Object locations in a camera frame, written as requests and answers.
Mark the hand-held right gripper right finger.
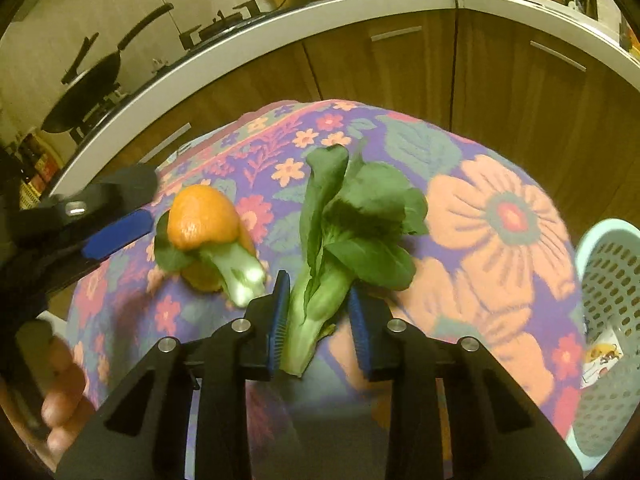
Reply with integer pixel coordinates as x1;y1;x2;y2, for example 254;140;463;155
347;287;583;480

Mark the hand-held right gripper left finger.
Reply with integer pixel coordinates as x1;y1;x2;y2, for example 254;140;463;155
55;270;293;480

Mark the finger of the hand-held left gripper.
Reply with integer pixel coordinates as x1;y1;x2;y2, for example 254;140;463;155
45;165;160;261

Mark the small bok choy stalk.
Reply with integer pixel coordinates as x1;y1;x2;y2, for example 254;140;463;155
152;210;266;308

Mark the orange peel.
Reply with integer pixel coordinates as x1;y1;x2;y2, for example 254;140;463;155
167;185;256;293

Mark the large bok choy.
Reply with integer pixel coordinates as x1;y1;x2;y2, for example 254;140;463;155
280;142;431;378

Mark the light blue plastic basket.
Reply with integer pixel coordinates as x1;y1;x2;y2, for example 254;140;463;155
570;218;640;458

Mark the person's left hand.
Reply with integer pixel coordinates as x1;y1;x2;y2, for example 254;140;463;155
10;335;98;463

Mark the group of condiment bottles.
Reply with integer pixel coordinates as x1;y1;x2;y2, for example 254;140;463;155
15;132;63;211

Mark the black wok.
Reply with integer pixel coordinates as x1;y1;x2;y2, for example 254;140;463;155
40;2;175;133

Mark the floral printed cloth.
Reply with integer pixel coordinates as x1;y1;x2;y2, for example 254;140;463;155
65;99;586;480

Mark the black gas stove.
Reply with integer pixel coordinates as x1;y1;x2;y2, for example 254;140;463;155
70;0;266;143

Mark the wooden base cabinet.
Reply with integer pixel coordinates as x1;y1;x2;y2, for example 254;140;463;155
45;7;640;201

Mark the black utensil handle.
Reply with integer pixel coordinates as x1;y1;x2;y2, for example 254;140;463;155
61;34;100;86

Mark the black power cable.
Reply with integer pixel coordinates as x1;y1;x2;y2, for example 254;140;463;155
387;0;458;133

